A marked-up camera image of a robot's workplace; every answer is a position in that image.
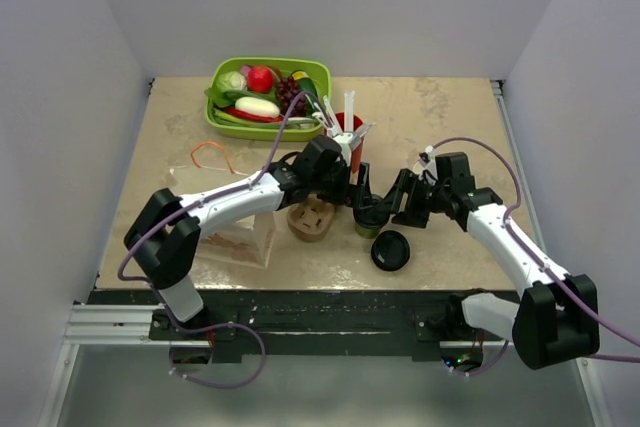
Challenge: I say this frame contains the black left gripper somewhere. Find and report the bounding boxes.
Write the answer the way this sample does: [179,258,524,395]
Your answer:
[311,158,373,209]

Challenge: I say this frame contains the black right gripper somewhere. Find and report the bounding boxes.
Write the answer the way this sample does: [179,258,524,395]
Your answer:
[373,168,450,229]

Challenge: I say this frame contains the black coffee lid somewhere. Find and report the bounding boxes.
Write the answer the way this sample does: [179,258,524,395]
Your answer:
[353,194,390,228]

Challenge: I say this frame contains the green paper cup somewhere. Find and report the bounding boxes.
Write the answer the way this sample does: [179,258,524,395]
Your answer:
[353,207,389,239]

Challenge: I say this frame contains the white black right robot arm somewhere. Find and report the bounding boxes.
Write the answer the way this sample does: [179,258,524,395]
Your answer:
[383,152,600,370]

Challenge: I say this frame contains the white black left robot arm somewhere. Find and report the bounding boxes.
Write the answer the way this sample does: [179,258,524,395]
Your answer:
[119,133,362,339]

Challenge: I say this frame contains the red ribbed cup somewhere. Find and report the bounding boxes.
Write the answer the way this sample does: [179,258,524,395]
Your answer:
[333,112,367,174]

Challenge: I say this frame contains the black lid stack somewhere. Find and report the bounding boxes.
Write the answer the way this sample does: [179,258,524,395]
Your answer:
[370,230,411,272]

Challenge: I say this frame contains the cardboard cup carrier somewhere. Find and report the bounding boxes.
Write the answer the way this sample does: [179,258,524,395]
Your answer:
[286,196,336,243]

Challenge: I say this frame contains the green cucumber toy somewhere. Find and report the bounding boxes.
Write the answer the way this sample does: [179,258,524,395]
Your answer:
[291,70,317,110]

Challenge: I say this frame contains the dark grape bunch toy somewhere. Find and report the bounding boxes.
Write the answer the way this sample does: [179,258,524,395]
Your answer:
[275,76,307,117]

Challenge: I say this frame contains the white radish toy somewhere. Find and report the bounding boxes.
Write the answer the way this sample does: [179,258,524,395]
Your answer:
[234,96,280,118]

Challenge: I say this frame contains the red chili toy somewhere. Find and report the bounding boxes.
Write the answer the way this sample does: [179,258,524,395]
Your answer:
[223,107,283,124]

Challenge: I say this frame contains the green plastic bin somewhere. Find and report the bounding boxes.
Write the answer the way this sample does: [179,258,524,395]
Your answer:
[205,57,332,141]

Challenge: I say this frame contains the red apple toy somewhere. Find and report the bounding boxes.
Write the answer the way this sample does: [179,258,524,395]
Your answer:
[247,65,274,94]

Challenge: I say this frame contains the green cabbage toy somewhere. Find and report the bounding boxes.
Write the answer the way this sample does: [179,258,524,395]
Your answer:
[214,71,247,93]

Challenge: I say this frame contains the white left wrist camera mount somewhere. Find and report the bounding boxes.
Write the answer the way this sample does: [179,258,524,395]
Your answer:
[332,132,361,164]

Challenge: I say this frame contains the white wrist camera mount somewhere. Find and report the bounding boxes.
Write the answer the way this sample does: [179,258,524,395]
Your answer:
[419,145,435,170]
[332,132,361,164]

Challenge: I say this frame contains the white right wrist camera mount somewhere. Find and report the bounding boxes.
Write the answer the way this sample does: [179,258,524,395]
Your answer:
[419,145,435,170]

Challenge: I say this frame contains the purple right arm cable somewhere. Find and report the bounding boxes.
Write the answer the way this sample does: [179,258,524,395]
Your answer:
[424,136,640,363]

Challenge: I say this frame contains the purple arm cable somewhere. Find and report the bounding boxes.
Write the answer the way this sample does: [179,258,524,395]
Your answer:
[117,91,326,282]
[424,136,640,363]

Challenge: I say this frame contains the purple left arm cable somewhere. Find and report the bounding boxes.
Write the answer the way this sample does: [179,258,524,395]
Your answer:
[117,91,326,282]

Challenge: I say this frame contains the paper bag orange handles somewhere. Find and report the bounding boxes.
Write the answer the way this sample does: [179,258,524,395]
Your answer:
[167,141,277,269]

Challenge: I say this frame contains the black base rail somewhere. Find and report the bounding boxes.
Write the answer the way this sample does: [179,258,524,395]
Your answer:
[88,290,496,363]

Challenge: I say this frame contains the aluminium frame rail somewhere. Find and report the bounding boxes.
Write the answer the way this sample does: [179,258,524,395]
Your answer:
[63,304,157,346]

